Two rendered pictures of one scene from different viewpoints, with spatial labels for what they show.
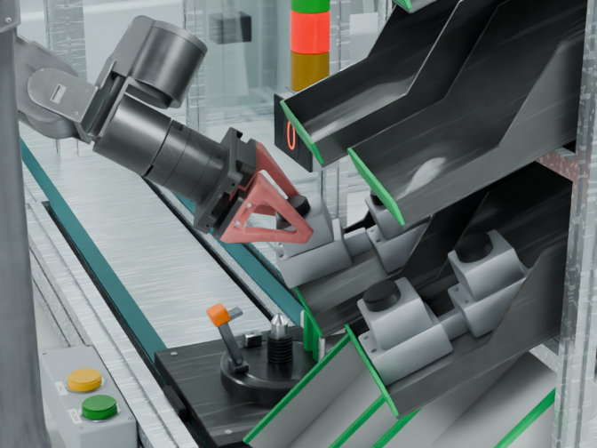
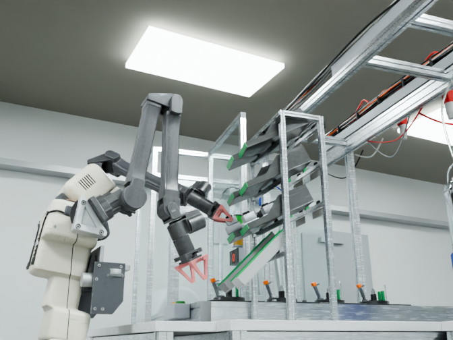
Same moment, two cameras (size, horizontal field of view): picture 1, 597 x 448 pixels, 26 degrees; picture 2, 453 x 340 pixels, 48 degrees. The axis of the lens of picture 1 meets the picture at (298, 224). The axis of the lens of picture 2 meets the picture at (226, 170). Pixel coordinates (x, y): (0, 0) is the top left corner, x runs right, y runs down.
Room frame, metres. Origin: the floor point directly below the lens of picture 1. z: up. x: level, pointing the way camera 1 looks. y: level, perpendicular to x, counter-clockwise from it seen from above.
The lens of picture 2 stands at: (-0.93, -0.10, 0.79)
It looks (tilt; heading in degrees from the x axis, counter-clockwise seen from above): 19 degrees up; 3
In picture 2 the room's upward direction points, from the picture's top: straight up
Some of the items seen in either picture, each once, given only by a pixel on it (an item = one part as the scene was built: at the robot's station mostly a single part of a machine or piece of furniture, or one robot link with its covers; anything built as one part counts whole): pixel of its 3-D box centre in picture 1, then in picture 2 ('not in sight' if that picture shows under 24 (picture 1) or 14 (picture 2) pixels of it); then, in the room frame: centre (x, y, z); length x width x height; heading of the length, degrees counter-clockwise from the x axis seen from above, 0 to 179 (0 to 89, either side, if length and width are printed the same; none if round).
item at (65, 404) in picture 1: (86, 405); (176, 312); (1.36, 0.25, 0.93); 0.21 x 0.07 x 0.06; 22
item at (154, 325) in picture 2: not in sight; (201, 331); (1.15, 0.12, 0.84); 0.90 x 0.70 x 0.03; 31
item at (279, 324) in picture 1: (279, 324); not in sight; (1.36, 0.02, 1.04); 0.02 x 0.02 x 0.03
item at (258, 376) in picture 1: (280, 368); (228, 300); (1.36, 0.02, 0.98); 0.14 x 0.14 x 0.02
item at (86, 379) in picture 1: (84, 382); not in sight; (1.36, 0.25, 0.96); 0.04 x 0.04 x 0.02
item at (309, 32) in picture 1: (310, 29); not in sight; (1.58, -0.01, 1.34); 0.05 x 0.05 x 0.05
